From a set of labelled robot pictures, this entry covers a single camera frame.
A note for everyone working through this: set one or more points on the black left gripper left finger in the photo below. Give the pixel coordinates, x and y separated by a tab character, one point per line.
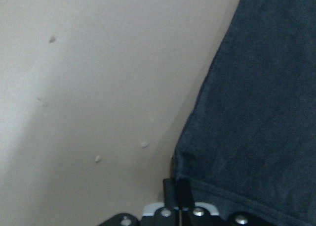
169	193

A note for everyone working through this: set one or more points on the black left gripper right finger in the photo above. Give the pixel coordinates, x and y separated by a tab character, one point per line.
184	194

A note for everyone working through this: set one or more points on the black graphic t-shirt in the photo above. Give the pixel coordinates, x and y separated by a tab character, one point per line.
250	142

